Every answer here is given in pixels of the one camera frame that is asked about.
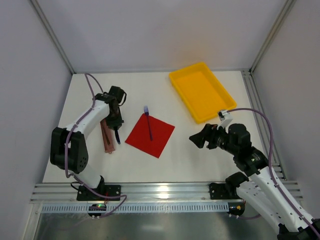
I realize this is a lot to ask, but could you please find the purple plastic fork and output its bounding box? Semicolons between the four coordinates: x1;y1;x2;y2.
143;105;153;141

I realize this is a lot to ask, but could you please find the dark blue plastic spoon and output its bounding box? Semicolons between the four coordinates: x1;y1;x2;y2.
114;127;121;145

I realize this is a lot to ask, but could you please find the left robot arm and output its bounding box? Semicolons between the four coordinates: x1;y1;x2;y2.
49;86;127;189

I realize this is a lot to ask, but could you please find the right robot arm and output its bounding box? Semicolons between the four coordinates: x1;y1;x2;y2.
189;123;320;240

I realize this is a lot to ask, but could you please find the brown utensil tray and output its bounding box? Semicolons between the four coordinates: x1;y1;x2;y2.
100;119;116;154

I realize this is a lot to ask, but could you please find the yellow plastic bin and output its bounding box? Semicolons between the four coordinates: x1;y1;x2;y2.
168;62;237;124

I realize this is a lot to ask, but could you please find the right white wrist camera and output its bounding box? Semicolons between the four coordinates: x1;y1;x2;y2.
217;109;233;129

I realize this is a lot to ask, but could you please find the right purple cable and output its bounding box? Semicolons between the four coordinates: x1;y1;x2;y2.
226;107;320;238

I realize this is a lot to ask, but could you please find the purple cable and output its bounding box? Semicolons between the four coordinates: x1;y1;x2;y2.
226;107;320;238
64;73;128;217

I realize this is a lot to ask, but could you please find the right side aluminium rail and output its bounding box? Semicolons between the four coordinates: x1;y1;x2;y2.
241;69;287;181

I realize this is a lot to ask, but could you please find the aluminium rail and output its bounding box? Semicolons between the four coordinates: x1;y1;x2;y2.
241;69;287;181
29;180;304;205

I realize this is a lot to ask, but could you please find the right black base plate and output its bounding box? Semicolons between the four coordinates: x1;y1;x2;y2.
208;182;240;200

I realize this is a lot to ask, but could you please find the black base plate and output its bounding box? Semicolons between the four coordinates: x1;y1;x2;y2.
208;182;240;200
76;184;122;202

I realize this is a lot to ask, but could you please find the front aluminium rail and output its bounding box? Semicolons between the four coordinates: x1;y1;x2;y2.
29;180;304;205

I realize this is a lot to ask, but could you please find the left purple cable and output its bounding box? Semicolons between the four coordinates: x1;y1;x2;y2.
64;73;128;217

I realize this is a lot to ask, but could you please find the slotted cable duct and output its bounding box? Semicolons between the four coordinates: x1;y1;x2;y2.
41;202;229;214

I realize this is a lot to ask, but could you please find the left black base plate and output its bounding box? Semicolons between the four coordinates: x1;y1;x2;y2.
76;184;122;202

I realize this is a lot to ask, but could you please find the left frame post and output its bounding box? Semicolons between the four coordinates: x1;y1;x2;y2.
29;0;76;75

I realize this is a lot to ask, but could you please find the frame post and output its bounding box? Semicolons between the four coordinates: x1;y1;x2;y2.
29;0;76;75
249;0;297;75

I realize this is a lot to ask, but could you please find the right frame post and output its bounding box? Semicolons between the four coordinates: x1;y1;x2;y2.
249;0;297;75

